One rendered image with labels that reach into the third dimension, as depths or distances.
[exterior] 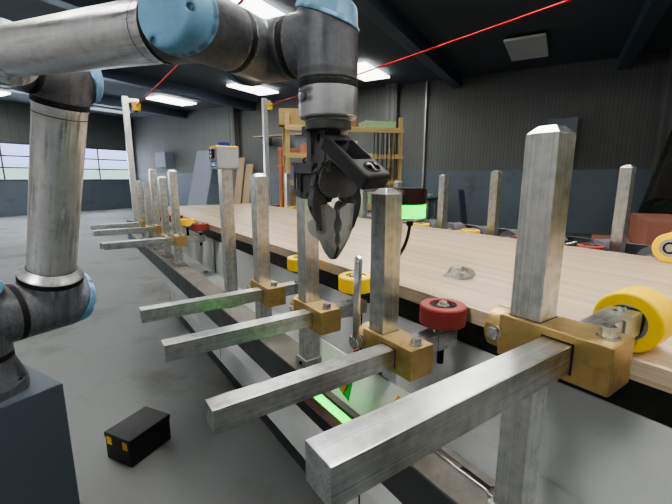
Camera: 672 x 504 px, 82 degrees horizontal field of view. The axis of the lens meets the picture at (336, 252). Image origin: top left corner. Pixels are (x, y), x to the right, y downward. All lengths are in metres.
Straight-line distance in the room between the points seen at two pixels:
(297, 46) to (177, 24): 0.16
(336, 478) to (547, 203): 0.33
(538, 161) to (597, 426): 0.44
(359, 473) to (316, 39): 0.52
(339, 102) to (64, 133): 0.72
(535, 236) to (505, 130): 9.10
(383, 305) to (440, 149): 9.20
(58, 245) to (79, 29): 0.62
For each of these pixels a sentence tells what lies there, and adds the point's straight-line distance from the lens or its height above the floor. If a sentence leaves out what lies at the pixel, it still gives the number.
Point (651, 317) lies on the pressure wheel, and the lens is 0.62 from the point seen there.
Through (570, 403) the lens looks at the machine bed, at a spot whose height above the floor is 0.77.
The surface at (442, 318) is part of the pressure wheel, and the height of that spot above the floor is 0.89.
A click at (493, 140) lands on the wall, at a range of 9.56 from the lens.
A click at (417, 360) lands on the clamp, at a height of 0.85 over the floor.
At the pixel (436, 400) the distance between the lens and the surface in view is 0.32.
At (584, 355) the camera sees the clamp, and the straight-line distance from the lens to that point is 0.46.
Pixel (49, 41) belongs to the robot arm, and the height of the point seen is 1.33.
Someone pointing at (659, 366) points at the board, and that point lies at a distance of 0.62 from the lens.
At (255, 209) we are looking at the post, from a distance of 1.04.
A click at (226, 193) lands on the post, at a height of 1.08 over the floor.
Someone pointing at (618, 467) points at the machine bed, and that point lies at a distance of 0.77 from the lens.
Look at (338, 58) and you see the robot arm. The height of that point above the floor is 1.29.
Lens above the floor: 1.12
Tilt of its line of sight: 11 degrees down
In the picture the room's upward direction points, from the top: straight up
